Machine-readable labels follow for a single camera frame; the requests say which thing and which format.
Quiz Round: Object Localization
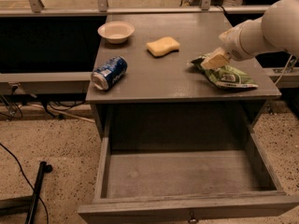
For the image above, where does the green jalapeno chip bag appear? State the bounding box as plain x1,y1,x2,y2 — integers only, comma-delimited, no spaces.
191,53,258,89

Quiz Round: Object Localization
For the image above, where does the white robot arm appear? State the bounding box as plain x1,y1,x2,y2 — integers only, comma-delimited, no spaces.
202,0,299,69

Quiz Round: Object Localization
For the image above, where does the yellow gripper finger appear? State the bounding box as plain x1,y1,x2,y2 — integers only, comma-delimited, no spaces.
201,47,230,69

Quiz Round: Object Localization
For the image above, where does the black floor cable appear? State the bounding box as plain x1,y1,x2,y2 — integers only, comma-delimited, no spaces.
0,142,50,224

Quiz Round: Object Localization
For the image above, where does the open grey wooden drawer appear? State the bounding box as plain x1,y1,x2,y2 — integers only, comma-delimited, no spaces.
78,121,299,224

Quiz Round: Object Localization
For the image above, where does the grey wooden cabinet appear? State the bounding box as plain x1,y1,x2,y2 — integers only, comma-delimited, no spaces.
85,12,282,151

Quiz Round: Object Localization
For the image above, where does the yellow sponge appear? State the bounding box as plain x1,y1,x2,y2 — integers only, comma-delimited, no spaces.
146,36,180,57

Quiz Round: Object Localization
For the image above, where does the blue soda can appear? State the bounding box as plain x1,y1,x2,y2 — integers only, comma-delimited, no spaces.
91,56,128,91

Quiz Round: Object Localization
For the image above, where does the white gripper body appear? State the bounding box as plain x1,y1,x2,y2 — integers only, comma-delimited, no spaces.
219,23,253,61

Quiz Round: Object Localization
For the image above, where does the black stand leg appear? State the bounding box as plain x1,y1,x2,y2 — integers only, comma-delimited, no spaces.
0,161,52,224

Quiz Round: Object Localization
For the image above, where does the white paper bowl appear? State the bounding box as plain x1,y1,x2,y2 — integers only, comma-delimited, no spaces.
97,21,135,44

